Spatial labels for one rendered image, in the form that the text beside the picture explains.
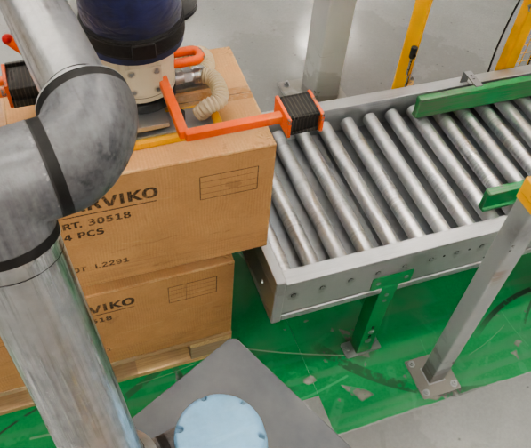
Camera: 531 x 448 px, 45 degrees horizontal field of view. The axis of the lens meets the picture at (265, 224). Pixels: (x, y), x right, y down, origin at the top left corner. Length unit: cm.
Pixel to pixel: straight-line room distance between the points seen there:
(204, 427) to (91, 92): 59
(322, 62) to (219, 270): 143
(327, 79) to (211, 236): 156
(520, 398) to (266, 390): 126
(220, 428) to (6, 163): 59
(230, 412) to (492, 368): 155
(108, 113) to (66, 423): 42
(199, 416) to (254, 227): 77
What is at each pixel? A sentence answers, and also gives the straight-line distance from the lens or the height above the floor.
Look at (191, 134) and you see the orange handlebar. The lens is 136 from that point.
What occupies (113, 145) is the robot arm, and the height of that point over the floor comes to 156.
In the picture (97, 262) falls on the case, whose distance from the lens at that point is 172.
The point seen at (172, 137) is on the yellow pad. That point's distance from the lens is 153.
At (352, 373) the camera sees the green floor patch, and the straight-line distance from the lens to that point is 236.
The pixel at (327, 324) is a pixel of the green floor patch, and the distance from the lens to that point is 244.
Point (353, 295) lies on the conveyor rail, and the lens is 200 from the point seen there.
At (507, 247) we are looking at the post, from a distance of 179.
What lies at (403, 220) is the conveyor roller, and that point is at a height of 54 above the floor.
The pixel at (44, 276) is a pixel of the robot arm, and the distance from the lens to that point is 78.
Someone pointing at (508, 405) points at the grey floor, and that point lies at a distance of 248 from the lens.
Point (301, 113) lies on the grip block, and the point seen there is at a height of 116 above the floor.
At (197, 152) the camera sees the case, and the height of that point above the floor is 101.
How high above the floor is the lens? 207
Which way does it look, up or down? 50 degrees down
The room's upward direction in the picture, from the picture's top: 6 degrees clockwise
